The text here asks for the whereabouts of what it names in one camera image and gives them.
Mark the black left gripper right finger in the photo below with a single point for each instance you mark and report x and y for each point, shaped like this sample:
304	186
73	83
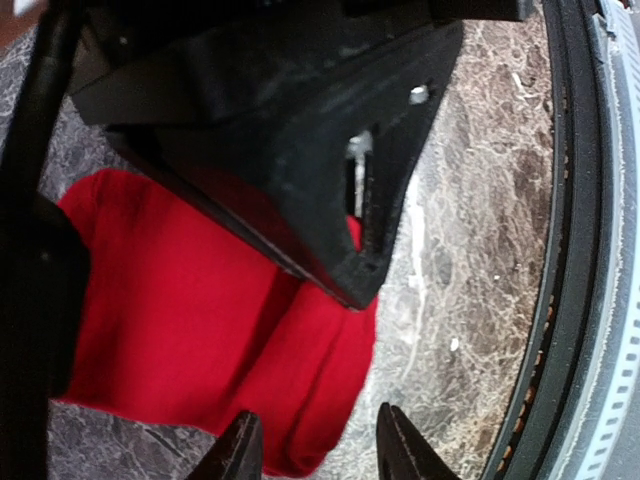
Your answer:
402	452

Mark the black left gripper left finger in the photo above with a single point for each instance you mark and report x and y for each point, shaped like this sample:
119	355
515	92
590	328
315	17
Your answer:
237	454

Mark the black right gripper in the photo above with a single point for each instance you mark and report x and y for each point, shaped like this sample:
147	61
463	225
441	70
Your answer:
315	181

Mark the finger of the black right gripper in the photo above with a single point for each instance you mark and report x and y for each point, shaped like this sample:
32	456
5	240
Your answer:
45	268

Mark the red santa sock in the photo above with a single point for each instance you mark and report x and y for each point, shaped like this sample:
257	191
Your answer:
185	324

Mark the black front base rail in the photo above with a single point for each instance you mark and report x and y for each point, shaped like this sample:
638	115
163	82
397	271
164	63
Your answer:
543	416

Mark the white slotted cable duct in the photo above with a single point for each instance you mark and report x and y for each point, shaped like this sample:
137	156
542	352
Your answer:
607	442

